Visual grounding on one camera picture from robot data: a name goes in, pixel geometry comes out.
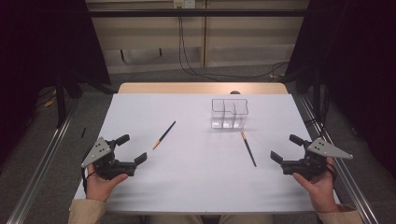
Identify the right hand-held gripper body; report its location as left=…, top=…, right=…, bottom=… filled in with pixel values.
left=281, top=136, right=355, bottom=182

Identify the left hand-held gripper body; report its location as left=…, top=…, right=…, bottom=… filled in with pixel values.
left=80, top=136, right=138, bottom=182

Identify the black brush with orange end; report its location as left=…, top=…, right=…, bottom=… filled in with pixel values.
left=151, top=120, right=177, bottom=150
left=240, top=131, right=258, bottom=168

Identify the clear acrylic organizer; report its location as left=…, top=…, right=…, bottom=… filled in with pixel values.
left=209, top=98, right=249, bottom=131

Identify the person's left hand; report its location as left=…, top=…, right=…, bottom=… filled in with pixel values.
left=85, top=163, right=129, bottom=203

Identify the person's right hand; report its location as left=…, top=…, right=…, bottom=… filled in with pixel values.
left=292, top=157, right=339, bottom=215

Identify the black curtain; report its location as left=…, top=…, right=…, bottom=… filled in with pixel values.
left=284, top=0, right=396, bottom=171
left=0, top=0, right=112, bottom=166

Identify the black crossbar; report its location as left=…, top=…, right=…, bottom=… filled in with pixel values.
left=88, top=8, right=309, bottom=19

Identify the black wrist strap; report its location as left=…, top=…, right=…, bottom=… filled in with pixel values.
left=81, top=167, right=96, bottom=194

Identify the aluminium rail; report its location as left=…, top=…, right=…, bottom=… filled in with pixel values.
left=6, top=99, right=80, bottom=224
left=298, top=92, right=379, bottom=224

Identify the black stand post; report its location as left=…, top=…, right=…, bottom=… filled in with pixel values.
left=54, top=73, right=67, bottom=129

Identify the black cable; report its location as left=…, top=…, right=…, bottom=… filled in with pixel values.
left=180, top=15, right=227, bottom=82
left=177, top=6, right=290, bottom=82

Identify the white wall socket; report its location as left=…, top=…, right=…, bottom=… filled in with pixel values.
left=173, top=0, right=196, bottom=9

